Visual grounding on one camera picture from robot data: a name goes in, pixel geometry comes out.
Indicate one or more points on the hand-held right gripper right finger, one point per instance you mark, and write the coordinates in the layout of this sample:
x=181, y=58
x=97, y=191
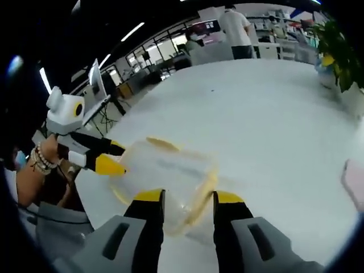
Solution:
x=230, y=236

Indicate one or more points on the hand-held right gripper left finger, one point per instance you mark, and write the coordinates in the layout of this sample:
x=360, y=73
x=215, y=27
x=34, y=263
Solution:
x=145, y=236

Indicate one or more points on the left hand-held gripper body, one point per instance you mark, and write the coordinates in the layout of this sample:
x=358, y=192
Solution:
x=65, y=113

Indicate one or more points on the clear plastic container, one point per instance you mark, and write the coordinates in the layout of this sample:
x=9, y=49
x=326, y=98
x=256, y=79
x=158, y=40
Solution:
x=182, y=210

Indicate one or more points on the clear lid with yellow buckles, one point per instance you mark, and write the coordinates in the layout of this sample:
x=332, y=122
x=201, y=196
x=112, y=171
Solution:
x=167, y=146

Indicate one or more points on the person's left hand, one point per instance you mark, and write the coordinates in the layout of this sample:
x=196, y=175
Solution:
x=51, y=148

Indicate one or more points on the large grey display screen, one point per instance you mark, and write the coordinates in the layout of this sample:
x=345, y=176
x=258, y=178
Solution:
x=96, y=81

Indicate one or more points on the pink phone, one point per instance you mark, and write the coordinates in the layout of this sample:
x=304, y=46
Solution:
x=355, y=185

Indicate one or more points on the dark computer monitor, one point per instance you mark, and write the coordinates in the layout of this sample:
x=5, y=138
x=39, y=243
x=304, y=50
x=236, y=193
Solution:
x=209, y=25

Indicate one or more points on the green potted plant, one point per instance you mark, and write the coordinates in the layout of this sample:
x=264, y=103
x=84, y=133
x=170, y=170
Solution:
x=338, y=48

